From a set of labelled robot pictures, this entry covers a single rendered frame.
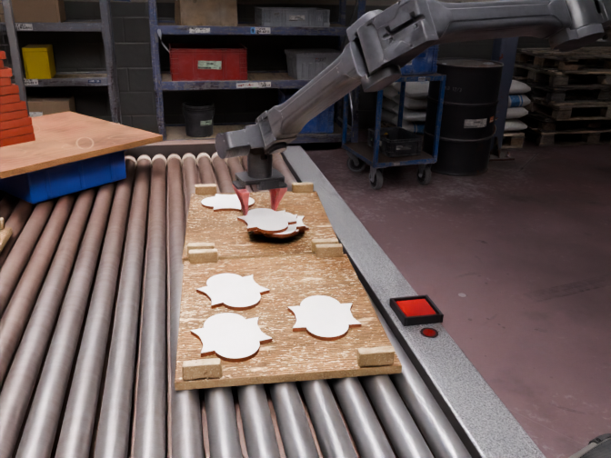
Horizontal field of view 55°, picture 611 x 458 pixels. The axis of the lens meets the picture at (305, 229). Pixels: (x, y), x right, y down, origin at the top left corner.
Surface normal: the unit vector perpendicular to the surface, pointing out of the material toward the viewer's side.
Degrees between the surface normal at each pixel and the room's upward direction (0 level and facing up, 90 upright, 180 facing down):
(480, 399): 0
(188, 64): 90
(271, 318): 0
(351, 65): 90
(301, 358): 0
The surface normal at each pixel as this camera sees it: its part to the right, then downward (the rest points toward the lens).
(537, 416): 0.02, -0.92
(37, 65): 0.22, 0.39
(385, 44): -0.65, 0.12
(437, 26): 0.42, -0.18
